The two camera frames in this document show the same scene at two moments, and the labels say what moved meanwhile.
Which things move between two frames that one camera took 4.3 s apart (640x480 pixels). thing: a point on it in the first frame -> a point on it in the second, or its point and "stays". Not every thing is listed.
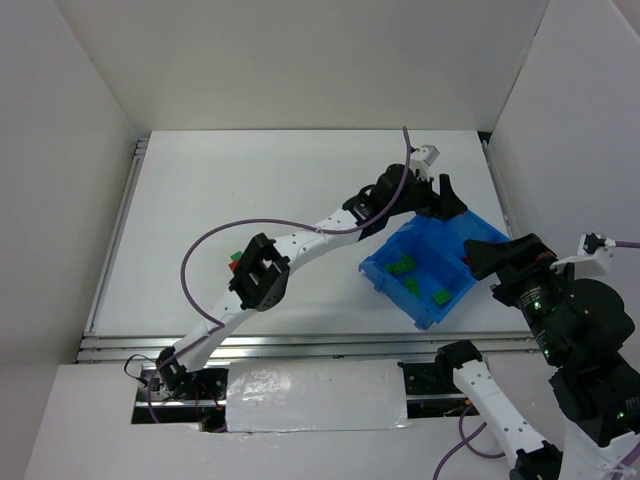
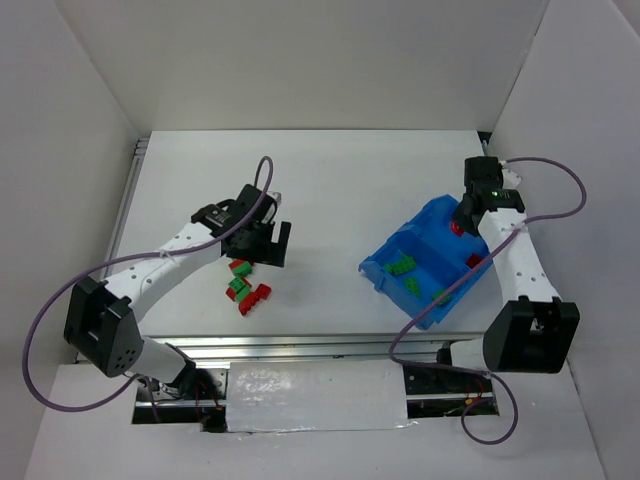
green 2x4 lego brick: [442, 296] stays
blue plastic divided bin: [423, 269] stays
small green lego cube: [412, 285] stays
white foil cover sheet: [319, 395] stays
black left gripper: [433, 198] -> [267, 251]
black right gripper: [511, 262] -> [463, 218]
